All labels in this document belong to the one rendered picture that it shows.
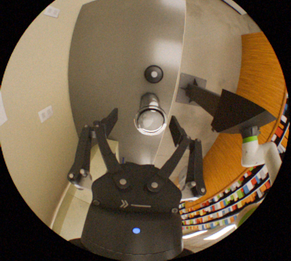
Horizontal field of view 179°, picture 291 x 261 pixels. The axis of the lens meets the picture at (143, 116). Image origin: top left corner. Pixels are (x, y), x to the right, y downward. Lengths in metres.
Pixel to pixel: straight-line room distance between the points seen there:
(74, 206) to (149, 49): 0.83
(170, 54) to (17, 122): 0.85
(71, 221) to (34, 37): 0.86
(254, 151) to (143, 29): 0.91
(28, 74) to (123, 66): 0.53
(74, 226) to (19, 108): 0.58
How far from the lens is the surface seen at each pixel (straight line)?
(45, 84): 0.67
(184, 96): 1.55
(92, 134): 0.16
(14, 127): 0.62
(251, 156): 0.70
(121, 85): 0.52
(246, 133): 0.70
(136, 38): 0.53
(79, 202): 0.53
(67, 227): 0.56
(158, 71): 0.45
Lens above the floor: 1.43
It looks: 63 degrees down
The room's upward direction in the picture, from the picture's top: 171 degrees counter-clockwise
